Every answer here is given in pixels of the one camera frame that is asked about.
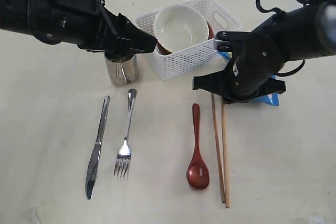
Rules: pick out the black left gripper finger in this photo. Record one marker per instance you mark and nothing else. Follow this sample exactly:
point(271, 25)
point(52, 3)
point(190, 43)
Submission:
point(140, 41)

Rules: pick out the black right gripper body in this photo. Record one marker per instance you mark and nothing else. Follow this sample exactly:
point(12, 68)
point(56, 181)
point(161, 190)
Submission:
point(259, 59)

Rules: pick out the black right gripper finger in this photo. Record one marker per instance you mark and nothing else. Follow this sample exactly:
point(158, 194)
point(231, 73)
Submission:
point(271, 86)
point(217, 83)

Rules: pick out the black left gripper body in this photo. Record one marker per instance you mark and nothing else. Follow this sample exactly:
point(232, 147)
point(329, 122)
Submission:
point(85, 23)

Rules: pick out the blue Lay's chips bag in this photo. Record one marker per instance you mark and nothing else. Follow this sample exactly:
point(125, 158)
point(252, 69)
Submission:
point(270, 99)

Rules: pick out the shiny stainless steel cup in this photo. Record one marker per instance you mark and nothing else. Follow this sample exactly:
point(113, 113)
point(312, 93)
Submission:
point(122, 72)

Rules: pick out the white perforated plastic basket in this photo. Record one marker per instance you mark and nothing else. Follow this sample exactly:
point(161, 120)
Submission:
point(181, 62)

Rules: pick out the dark red wooden spoon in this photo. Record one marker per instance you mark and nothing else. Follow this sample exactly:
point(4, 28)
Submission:
point(197, 173)

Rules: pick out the light wooden chopstick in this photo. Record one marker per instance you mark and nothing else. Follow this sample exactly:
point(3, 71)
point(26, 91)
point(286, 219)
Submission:
point(219, 163)
point(225, 158)

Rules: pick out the silver metal fork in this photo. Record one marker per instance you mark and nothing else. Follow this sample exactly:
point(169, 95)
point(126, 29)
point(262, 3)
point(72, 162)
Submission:
point(123, 158)

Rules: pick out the silver metal knife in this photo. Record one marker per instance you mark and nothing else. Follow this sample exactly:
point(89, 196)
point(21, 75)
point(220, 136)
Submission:
point(93, 164)

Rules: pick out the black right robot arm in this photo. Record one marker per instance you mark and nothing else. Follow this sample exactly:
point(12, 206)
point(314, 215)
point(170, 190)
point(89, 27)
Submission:
point(305, 33)

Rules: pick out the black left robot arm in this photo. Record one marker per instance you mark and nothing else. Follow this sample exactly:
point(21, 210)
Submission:
point(31, 16)

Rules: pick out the brown wooden plate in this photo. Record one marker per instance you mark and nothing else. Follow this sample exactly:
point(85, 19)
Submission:
point(179, 39)

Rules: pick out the white ceramic bowl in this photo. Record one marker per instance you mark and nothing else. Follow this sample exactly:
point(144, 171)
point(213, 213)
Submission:
point(177, 16)

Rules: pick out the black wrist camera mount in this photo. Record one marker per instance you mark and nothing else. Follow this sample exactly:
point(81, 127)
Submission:
point(230, 41)

